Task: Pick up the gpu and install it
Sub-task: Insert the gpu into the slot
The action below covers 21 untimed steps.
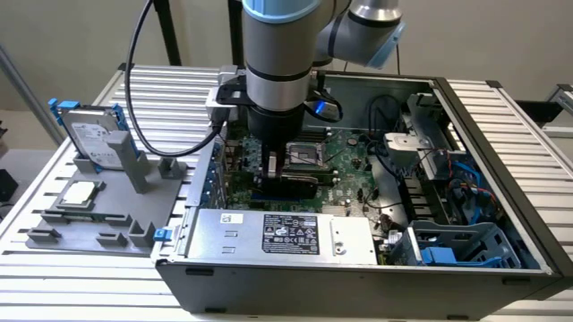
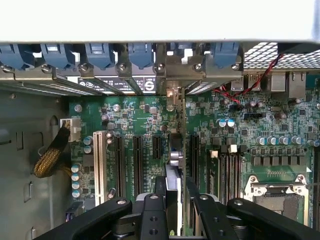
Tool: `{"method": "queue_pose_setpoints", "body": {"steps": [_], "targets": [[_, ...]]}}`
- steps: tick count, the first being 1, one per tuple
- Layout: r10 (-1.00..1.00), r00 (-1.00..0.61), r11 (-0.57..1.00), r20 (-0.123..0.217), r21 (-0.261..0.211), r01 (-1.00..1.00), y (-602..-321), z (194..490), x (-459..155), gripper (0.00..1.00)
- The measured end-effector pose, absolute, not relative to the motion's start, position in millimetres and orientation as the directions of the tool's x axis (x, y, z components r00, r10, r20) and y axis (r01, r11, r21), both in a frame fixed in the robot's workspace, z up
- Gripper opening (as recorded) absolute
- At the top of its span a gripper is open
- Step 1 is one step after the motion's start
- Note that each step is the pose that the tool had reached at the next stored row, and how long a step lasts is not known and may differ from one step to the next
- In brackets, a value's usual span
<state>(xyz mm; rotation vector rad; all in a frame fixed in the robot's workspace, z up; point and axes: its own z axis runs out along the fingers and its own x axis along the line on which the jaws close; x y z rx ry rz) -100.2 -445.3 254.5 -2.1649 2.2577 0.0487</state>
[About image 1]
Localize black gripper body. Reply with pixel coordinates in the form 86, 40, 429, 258
247, 103, 306, 156

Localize black graphics card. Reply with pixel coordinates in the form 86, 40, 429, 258
253, 168, 322, 203

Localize CPU socket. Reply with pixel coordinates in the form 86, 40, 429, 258
286, 142, 332, 167

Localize green motherboard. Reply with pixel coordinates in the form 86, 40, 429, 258
222, 126, 392, 219

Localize small silver heat sink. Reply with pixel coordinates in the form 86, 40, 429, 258
322, 205, 352, 218

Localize silver power supply unit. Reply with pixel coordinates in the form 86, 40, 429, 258
183, 208, 378, 266

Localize grey parts rack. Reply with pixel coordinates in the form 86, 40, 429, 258
26, 130, 193, 258

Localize silver drive cage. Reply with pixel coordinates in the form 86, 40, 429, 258
384, 91, 469, 182

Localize black stand pole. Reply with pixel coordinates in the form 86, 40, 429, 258
151, 0, 183, 66

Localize black open PC case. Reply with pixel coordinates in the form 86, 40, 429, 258
150, 71, 567, 315

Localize green RAM stick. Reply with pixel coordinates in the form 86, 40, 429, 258
62, 212, 127, 223

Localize silver CPU chip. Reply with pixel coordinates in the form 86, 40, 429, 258
59, 182, 107, 206

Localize blue disk carrier clip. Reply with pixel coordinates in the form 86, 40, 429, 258
422, 247, 460, 266

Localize grey disk bay cage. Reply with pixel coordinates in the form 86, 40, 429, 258
390, 219, 524, 270

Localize black box on desk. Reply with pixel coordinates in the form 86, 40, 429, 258
0, 168, 20, 203

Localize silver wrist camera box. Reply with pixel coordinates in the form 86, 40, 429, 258
205, 64, 249, 119

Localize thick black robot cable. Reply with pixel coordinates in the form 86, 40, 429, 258
125, 0, 227, 157

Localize hard disk with blue bracket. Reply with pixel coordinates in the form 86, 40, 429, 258
48, 97, 138, 172

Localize blue data wire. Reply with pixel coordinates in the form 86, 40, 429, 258
446, 160, 499, 226

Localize aluminium frame post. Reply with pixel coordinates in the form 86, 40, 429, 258
0, 42, 64, 146

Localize aluminium side table frame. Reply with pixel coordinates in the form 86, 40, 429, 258
513, 83, 573, 139

